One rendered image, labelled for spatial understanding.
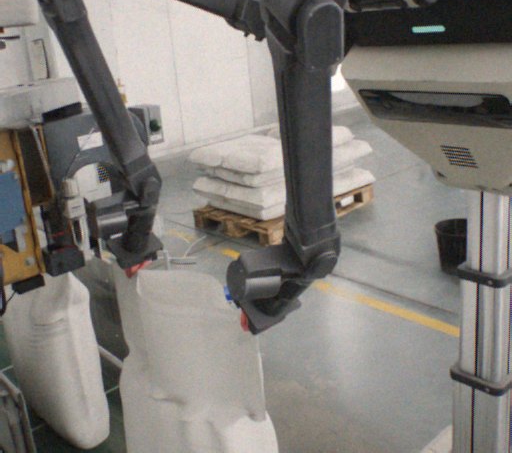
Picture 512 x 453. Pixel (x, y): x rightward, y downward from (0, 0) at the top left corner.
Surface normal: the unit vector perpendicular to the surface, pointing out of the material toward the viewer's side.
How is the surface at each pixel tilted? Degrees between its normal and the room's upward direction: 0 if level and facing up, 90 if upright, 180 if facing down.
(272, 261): 31
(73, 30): 112
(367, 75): 40
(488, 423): 90
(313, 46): 119
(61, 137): 90
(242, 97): 90
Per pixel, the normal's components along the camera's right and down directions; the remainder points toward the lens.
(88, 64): 0.54, 0.40
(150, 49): 0.67, 0.15
